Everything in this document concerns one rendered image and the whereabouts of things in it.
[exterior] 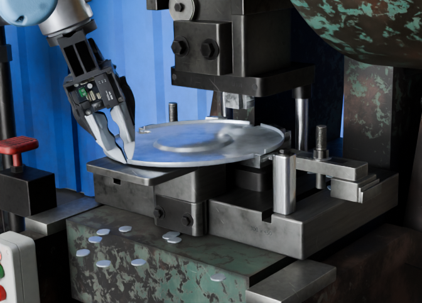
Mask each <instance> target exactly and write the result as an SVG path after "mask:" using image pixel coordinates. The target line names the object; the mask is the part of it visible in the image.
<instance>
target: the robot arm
mask: <svg viewBox="0 0 422 303"><path fill-rule="evenodd" d="M90 1H91V0H0V26H5V25H13V26H17V27H27V26H34V25H38V26H39V27H40V30H41V32H42V35H46V36H47V35H48V36H47V37H46V39H47V41H48V44H49V46H50V47H54V46H57V45H59V46H60V49H61V51H62V53H63V56H64V58H65V60H66V62H67V65H68V67H69V69H70V72H71V73H70V74H69V75H68V76H67V77H65V79H64V82H63V88H64V89H65V92H66V94H67V97H68V101H69V102H70V104H71V106H72V111H73V115H74V118H75V119H76V121H77V122H78V124H79V125H80V126H81V127H83V129H84V130H86V131H87V132H88V133H90V134H91V135H92V136H93V137H94V139H95V141H96V142H97V143H98V144H99V145H100V146H101V147H102V148H103V149H104V150H105V151H106V152H107V153H108V154H109V155H110V156H112V157H113V158H115V159H116V160H119V161H120V162H122V163H124V164H125V163H127V160H126V159H131V160H132V157H133V153H134V148H135V99H134V94H133V92H132V90H131V88H130V86H129V85H128V83H127V81H126V76H125V75H124V76H122V77H119V74H118V73H117V72H116V71H115V69H116V68H117V66H116V65H115V64H113V63H112V61H111V59H110V60H108V59H105V58H104V57H103V55H102V54H101V52H100V50H99V48H98V46H97V45H96V43H95V41H94V39H93V38H88V39H87V37H86V34H88V33H90V32H92V31H94V30H96V29H97V25H96V23H95V20H94V19H91V17H92V16H93V12H92V10H91V8H90V5H89V4H87V2H90ZM71 93H72V95H71ZM104 108H107V109H110V114H111V117H112V120H113V121H114V122H115V123H117V125H118V127H119V136H120V138H121V140H122V141H123V149H124V152H123V150H122V148H121V147H120V146H119V145H118V144H117V143H116V139H115V136H114V134H112V133H111V132H110V131H109V128H108V120H107V117H106V115H105V113H103V112H100V110H101V109H104ZM124 153H125V155H126V157H125V155H124Z"/></svg>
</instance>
